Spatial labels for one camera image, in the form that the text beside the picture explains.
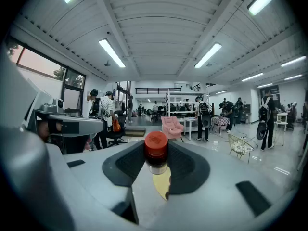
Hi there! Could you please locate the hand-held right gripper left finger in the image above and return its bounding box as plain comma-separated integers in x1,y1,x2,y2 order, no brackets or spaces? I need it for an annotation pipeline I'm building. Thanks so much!
47,140,146,225

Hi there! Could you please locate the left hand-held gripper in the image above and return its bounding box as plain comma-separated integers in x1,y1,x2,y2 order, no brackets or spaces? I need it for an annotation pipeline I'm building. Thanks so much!
23,78,105,139

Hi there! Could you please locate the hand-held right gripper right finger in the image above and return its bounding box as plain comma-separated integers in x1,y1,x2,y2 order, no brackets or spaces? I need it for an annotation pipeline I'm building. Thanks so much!
134,141,298,231

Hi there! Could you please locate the small red-capped bottle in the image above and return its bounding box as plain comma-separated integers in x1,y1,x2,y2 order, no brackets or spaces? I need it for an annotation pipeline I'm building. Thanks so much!
144,130,169,175

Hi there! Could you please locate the black backpack rig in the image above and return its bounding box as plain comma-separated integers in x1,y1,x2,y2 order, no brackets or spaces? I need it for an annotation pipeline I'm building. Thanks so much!
89,97,106,119

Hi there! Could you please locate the black office chair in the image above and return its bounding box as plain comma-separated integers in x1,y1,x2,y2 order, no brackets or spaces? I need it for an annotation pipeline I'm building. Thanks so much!
106,114,128,146

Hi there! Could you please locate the low wooden platform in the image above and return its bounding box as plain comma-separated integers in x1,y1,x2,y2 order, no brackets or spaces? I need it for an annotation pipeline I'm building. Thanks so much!
125,127,147,137

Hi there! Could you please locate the black-framed window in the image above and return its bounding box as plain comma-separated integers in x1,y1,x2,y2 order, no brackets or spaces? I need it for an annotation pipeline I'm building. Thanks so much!
6,39,87,116

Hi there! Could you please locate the table with checkered cloth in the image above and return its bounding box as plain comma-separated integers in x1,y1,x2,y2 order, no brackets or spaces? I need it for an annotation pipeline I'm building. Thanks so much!
211,116,231,132

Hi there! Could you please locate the grey seat-shaped device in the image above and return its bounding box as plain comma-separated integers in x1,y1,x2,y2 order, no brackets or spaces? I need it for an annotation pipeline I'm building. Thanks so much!
256,121,268,141
201,113,212,129

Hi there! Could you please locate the round wooden table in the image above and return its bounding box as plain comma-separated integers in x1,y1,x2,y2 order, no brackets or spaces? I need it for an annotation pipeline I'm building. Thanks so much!
153,166,172,201

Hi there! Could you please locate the white rectangular table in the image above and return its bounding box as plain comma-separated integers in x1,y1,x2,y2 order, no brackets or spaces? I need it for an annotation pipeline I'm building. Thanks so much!
184,117,201,141

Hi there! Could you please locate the pink armchair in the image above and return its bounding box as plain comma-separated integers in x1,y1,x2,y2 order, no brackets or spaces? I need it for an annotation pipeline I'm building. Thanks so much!
160,115,185,141

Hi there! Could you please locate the black balcony railing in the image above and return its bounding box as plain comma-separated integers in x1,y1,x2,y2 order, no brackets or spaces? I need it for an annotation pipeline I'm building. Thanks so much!
135,87,181,95

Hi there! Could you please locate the white round side table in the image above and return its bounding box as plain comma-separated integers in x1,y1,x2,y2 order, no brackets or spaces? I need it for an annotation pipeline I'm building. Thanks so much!
273,121,288,147

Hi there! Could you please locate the white shelf rack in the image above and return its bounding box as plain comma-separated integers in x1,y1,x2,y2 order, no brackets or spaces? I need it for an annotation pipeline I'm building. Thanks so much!
166,90,210,120

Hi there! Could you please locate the wire chair with patterned cushion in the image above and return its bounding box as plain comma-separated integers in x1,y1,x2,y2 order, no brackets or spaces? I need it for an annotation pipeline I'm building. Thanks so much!
228,133,255,165

